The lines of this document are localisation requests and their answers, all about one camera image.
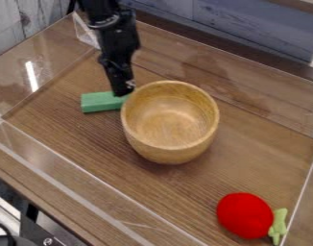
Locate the brown wooden bowl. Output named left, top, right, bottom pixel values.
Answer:
left=120, top=81, right=219, bottom=165

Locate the red plush tomato toy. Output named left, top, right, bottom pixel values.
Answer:
left=217, top=192, right=289, bottom=246

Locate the clear acrylic corner bracket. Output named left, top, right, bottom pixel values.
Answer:
left=72, top=12, right=100, bottom=49

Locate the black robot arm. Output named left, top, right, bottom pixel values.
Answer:
left=80, top=0, right=140, bottom=97

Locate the black cable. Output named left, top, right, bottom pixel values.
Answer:
left=0, top=222, right=16, bottom=246

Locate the clear acrylic tray wall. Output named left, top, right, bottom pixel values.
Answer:
left=0, top=118, right=207, bottom=246

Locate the green rectangular block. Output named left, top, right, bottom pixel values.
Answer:
left=80, top=91, right=128, bottom=113

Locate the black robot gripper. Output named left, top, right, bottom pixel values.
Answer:
left=88, top=9, right=140, bottom=97

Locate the black table leg bracket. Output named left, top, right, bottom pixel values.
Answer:
left=19, top=202, right=67, bottom=246

